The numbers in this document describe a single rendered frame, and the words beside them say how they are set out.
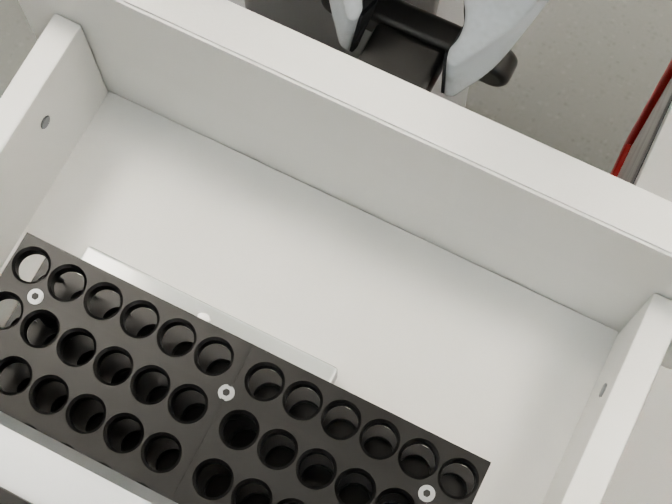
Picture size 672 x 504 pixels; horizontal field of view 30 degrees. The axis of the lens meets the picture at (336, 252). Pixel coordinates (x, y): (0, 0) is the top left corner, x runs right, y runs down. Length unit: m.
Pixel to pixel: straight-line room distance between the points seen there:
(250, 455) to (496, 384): 0.12
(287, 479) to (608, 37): 1.15
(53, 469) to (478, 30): 0.20
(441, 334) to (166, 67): 0.15
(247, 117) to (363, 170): 0.05
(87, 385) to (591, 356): 0.19
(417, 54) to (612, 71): 1.05
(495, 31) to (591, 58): 1.07
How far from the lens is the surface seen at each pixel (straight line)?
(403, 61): 0.45
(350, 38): 0.45
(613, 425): 0.43
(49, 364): 0.43
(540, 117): 1.45
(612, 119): 1.47
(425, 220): 0.48
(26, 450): 0.33
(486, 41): 0.42
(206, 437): 0.42
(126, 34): 0.47
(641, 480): 0.57
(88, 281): 0.44
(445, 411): 0.48
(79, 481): 0.33
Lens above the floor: 1.31
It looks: 72 degrees down
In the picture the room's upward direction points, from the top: straight up
